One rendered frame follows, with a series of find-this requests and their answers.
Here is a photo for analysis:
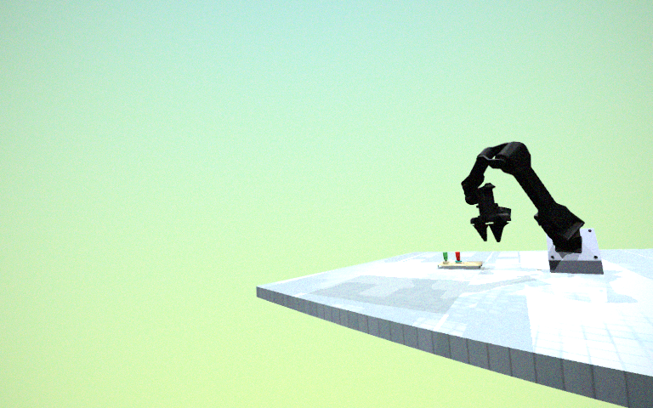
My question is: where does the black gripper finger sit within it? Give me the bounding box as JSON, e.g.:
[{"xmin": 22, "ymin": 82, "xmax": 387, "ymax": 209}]
[
  {"xmin": 473, "ymin": 224, "xmax": 489, "ymax": 241},
  {"xmin": 489, "ymin": 222, "xmax": 509, "ymax": 242}
]

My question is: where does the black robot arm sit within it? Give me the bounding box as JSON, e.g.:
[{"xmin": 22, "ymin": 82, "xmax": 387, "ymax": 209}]
[{"xmin": 461, "ymin": 141, "xmax": 585, "ymax": 253}]

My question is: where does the pale yellow circuit board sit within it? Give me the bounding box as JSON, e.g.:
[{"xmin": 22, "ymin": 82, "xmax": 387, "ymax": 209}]
[{"xmin": 437, "ymin": 252, "xmax": 482, "ymax": 269}]

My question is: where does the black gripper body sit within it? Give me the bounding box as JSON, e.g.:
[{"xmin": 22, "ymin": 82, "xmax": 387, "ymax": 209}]
[{"xmin": 470, "ymin": 201, "xmax": 511, "ymax": 224}]

